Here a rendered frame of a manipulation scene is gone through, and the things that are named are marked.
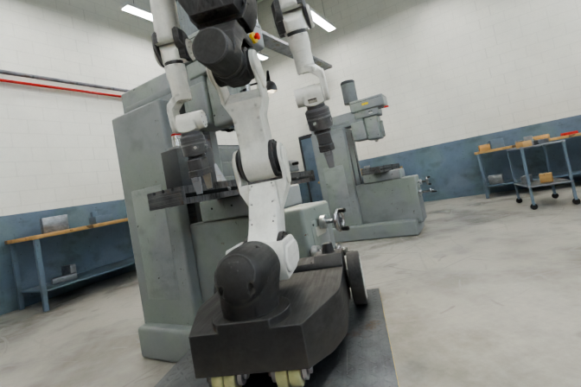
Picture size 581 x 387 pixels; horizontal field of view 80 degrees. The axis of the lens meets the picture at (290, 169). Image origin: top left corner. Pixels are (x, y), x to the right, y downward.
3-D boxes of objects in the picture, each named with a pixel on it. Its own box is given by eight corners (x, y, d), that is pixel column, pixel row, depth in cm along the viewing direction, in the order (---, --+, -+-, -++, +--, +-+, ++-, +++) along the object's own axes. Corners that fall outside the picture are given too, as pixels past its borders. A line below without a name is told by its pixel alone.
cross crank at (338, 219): (353, 228, 177) (348, 206, 178) (344, 232, 167) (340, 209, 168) (325, 231, 185) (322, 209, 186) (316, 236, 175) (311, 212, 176)
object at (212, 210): (303, 203, 205) (299, 183, 205) (271, 212, 175) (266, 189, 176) (239, 212, 231) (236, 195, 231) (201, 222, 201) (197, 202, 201)
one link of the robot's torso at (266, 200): (294, 270, 106) (278, 134, 124) (233, 279, 109) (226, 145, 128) (304, 274, 120) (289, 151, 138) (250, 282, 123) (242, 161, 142)
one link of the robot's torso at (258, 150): (284, 180, 124) (249, 47, 110) (239, 189, 127) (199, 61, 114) (290, 167, 138) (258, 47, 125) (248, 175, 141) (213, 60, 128)
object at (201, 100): (237, 125, 221) (229, 86, 223) (209, 123, 200) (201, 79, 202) (215, 132, 231) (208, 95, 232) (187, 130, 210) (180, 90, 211)
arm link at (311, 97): (331, 115, 118) (322, 82, 115) (301, 123, 120) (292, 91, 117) (330, 111, 129) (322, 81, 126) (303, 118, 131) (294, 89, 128)
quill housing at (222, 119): (259, 122, 210) (250, 71, 211) (237, 120, 192) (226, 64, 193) (235, 130, 219) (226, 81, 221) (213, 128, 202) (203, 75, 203)
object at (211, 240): (349, 305, 192) (328, 199, 195) (325, 332, 164) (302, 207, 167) (239, 303, 233) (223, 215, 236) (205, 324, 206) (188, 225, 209)
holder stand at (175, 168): (217, 182, 177) (211, 144, 178) (182, 187, 159) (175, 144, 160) (201, 186, 184) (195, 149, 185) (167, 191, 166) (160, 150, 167)
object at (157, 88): (229, 91, 221) (224, 61, 222) (204, 86, 202) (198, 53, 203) (150, 123, 263) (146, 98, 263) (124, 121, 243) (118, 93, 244)
